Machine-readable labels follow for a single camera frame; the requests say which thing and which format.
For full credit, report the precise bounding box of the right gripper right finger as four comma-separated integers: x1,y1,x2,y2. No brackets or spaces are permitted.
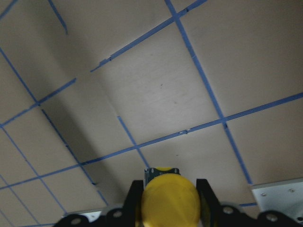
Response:
195,178,247,227

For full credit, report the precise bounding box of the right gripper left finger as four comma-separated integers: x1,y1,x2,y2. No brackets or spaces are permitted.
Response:
106,180,144,227

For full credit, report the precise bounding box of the yellow push button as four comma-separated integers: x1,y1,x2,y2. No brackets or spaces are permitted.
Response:
141,167,201,227

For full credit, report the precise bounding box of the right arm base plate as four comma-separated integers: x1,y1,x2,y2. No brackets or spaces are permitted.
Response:
251,178,303,217

